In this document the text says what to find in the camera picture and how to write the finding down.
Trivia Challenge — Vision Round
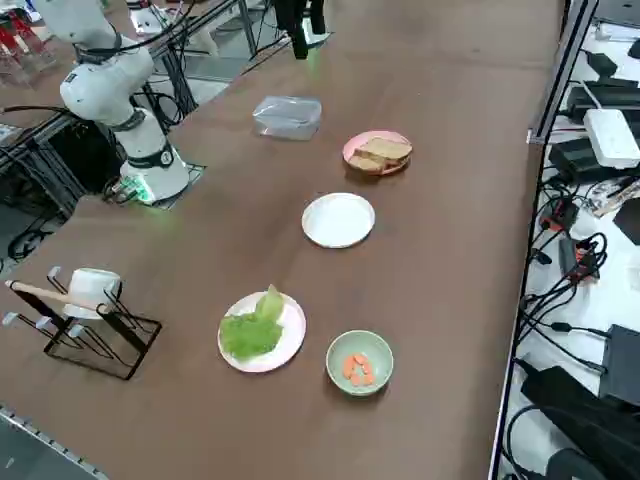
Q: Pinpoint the green lettuce leaf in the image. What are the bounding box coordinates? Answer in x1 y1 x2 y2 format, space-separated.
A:
219 283 287 362

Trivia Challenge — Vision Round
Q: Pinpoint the green bowl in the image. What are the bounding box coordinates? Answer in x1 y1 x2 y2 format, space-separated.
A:
325 329 395 398

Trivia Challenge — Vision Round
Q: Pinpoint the pink round plate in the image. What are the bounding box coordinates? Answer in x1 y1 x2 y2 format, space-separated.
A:
342 130 414 176
217 291 308 374

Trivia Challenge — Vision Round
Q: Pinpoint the white round plate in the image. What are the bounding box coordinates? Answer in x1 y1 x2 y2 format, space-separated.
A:
301 192 376 250

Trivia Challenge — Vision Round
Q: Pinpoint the clear plastic container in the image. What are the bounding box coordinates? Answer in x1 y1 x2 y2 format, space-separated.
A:
251 94 323 143

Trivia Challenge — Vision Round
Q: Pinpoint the small black adapter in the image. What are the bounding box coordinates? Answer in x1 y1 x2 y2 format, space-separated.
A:
584 49 619 77

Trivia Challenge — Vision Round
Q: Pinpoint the black power adapter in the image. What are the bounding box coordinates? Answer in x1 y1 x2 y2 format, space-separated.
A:
548 137 604 182

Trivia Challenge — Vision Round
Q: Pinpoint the black flat box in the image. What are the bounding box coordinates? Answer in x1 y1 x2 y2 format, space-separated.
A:
567 79 640 121

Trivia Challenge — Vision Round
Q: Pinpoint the black red electronic device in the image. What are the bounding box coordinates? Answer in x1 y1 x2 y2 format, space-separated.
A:
542 198 581 232

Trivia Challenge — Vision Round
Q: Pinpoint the white power strip box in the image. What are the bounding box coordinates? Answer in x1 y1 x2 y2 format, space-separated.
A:
583 108 640 169

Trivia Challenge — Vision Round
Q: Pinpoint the white cup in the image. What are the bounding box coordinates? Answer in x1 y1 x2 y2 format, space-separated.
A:
62 267 123 321

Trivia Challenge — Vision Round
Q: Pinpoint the wooden stick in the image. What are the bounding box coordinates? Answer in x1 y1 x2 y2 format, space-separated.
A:
4 279 114 314

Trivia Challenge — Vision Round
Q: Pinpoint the black bag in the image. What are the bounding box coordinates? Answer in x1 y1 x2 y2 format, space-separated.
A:
519 366 640 480

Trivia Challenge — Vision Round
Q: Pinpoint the aluminium frame post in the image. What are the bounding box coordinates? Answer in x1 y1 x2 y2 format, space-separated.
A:
527 0 599 146

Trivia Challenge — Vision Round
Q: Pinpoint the thick black hose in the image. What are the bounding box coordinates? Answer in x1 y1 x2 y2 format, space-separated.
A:
0 103 71 117

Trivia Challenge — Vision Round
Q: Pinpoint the black wire cup rack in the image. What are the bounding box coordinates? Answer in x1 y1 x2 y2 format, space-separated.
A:
3 266 164 382

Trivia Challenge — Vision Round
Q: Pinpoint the grey aluminium rail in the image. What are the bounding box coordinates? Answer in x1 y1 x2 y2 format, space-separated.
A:
0 399 109 480

